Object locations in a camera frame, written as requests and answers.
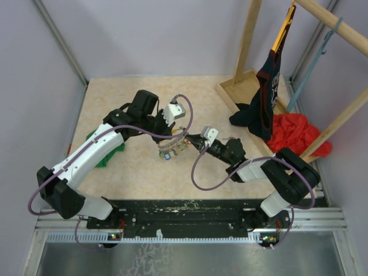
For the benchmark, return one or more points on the aluminium frame rail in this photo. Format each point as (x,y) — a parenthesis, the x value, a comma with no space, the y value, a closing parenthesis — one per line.
(74,230)

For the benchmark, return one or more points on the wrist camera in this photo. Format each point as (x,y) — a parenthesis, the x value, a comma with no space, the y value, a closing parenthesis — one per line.
(173,112)
(209,135)

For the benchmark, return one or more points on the dark navy jersey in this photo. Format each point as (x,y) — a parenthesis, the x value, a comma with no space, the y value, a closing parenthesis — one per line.
(257,116)

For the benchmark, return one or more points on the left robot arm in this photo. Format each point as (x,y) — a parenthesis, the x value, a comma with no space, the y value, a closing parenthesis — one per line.
(59,185)

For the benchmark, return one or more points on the yellow clothes hanger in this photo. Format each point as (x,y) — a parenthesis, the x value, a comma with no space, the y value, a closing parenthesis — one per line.
(288,20)

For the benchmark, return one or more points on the red cloth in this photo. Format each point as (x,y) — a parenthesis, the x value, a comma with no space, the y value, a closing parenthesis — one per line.
(292,130)

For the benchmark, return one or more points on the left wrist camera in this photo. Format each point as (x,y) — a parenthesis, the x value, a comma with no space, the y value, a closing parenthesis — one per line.
(173,112)

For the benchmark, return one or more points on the blue clothes hanger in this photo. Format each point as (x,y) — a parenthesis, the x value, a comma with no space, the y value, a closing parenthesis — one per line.
(319,53)

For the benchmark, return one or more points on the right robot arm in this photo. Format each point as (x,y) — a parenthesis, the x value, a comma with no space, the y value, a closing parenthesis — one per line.
(293,179)

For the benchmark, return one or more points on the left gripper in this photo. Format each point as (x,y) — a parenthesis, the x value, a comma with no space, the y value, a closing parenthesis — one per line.
(167,129)

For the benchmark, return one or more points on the bunch of tagged keys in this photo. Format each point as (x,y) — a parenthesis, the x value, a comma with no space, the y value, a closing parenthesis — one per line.
(167,155)

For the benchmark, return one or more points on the large metal keyring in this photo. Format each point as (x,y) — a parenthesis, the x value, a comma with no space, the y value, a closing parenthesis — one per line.
(173,144)

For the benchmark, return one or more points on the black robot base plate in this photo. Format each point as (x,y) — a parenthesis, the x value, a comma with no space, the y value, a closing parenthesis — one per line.
(244,214)

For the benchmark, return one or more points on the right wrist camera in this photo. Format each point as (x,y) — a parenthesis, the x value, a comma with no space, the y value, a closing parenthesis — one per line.
(209,135)

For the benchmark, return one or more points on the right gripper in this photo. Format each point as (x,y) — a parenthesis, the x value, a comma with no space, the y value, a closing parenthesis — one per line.
(198,141)

